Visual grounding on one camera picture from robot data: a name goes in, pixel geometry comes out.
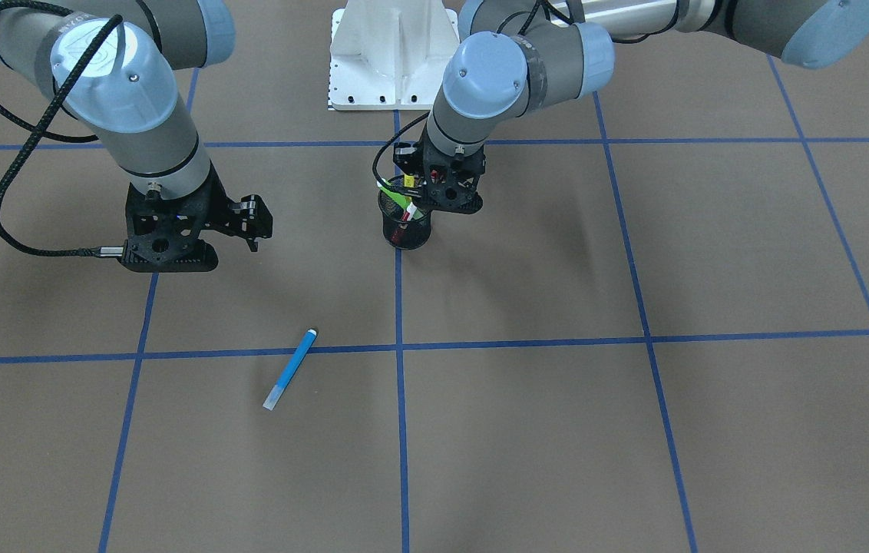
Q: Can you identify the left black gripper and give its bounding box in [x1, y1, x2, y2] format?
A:
[392, 140, 486, 214]

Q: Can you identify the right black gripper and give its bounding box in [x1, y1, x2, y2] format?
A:
[125, 167, 273, 253]

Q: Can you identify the red capped white marker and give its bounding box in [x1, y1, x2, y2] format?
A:
[398, 202, 418, 230]

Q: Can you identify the blue highlighter pen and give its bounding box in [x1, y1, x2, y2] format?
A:
[262, 328, 318, 412]

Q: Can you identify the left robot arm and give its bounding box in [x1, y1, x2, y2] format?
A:
[376, 1, 869, 214]

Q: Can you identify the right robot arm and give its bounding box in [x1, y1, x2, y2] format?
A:
[0, 1, 273, 273]

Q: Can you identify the green highlighter pen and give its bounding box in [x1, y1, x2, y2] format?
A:
[376, 180, 417, 217]

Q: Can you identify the black mesh pen cup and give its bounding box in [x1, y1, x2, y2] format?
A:
[378, 188, 432, 250]

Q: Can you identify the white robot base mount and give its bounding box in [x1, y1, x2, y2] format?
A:
[329, 1, 460, 110]

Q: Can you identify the black braided cable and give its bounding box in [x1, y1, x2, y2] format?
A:
[0, 0, 132, 258]

